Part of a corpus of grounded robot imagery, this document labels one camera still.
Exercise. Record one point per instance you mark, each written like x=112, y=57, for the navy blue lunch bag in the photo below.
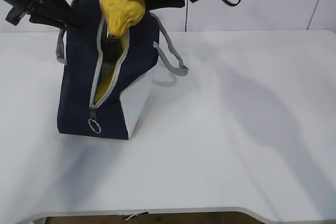
x=106, y=82

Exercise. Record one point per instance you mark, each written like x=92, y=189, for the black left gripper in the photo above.
x=55, y=13

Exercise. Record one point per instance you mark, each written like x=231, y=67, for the yellow pear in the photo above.
x=120, y=15

